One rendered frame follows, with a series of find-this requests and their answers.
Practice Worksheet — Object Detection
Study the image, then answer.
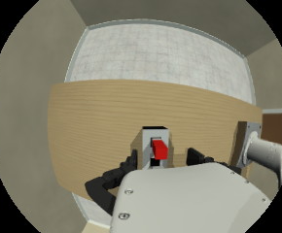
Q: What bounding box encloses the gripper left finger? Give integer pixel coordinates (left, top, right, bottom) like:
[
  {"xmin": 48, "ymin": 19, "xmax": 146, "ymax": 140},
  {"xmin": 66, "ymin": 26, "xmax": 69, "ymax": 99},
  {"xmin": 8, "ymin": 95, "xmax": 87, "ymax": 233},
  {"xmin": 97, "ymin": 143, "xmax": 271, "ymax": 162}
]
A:
[{"xmin": 85, "ymin": 150, "xmax": 137, "ymax": 216}]

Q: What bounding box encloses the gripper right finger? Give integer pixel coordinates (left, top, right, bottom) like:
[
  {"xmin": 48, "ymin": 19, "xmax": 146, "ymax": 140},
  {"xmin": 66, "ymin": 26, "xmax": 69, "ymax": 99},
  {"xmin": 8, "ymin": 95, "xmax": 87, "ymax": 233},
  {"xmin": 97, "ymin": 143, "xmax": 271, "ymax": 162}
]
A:
[{"xmin": 186, "ymin": 148, "xmax": 241, "ymax": 176}]

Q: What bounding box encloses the red and grey pin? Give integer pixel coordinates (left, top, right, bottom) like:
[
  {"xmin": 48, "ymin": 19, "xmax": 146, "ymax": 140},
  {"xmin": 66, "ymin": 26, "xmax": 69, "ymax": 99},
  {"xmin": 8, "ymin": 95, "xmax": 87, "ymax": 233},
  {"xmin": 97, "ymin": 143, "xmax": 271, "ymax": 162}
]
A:
[{"xmin": 151, "ymin": 138, "xmax": 168, "ymax": 159}]

